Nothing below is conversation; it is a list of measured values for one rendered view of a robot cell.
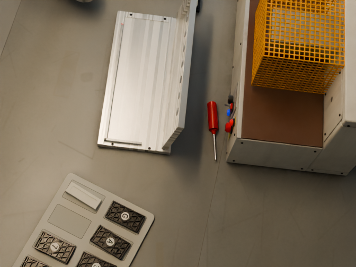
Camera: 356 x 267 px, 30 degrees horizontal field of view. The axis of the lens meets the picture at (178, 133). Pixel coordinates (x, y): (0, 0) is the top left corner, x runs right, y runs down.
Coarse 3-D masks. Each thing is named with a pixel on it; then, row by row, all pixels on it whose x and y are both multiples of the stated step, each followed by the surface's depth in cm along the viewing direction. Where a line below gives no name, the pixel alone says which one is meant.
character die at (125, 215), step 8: (112, 208) 181; (120, 208) 181; (128, 208) 181; (112, 216) 180; (120, 216) 180; (128, 216) 180; (136, 216) 181; (144, 216) 180; (120, 224) 180; (128, 224) 180; (136, 224) 179; (136, 232) 179
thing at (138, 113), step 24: (120, 24) 202; (144, 24) 203; (168, 24) 203; (120, 48) 199; (144, 48) 200; (168, 48) 200; (120, 72) 196; (144, 72) 197; (168, 72) 197; (120, 96) 193; (144, 96) 194; (120, 120) 190; (144, 120) 191; (120, 144) 188; (144, 144) 188
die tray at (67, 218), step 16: (64, 192) 182; (96, 192) 183; (48, 208) 180; (64, 208) 181; (80, 208) 181; (48, 224) 179; (64, 224) 179; (80, 224) 179; (96, 224) 180; (112, 224) 180; (144, 224) 181; (32, 240) 177; (64, 240) 177; (80, 240) 178; (128, 240) 179; (32, 256) 175; (48, 256) 175; (80, 256) 176; (96, 256) 176; (112, 256) 177; (128, 256) 177
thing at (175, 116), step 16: (192, 0) 185; (176, 16) 201; (192, 16) 183; (176, 32) 196; (192, 32) 181; (176, 48) 192; (176, 64) 190; (176, 80) 188; (176, 96) 184; (176, 112) 180; (176, 128) 171
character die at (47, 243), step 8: (40, 240) 176; (48, 240) 177; (56, 240) 177; (40, 248) 175; (48, 248) 176; (56, 248) 175; (64, 248) 176; (72, 248) 176; (56, 256) 175; (64, 256) 175
